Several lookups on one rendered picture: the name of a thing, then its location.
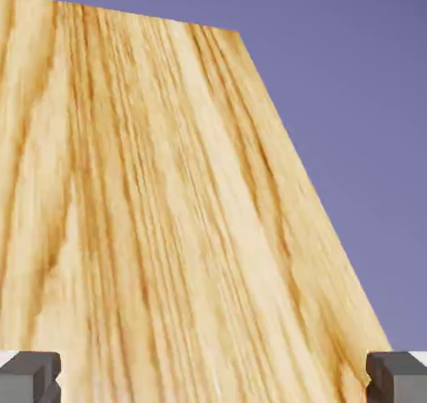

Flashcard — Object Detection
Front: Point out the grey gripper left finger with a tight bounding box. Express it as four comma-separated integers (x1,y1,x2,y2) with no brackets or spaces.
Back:
0,350,63,403

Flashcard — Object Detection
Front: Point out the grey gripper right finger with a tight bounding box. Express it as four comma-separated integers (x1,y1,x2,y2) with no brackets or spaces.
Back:
365,350,427,403

